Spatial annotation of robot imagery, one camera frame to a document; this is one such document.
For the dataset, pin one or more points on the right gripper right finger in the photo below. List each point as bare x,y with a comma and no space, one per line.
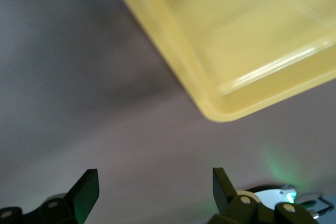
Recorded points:
231,208

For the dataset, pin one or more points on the brown table mat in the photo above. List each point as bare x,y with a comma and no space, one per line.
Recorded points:
65,77

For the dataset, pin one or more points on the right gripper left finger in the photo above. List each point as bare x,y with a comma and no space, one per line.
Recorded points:
78,203

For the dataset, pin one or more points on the yellow plastic tray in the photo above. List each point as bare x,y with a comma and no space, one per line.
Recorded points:
236,37

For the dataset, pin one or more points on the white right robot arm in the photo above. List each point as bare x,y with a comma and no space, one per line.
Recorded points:
267,197

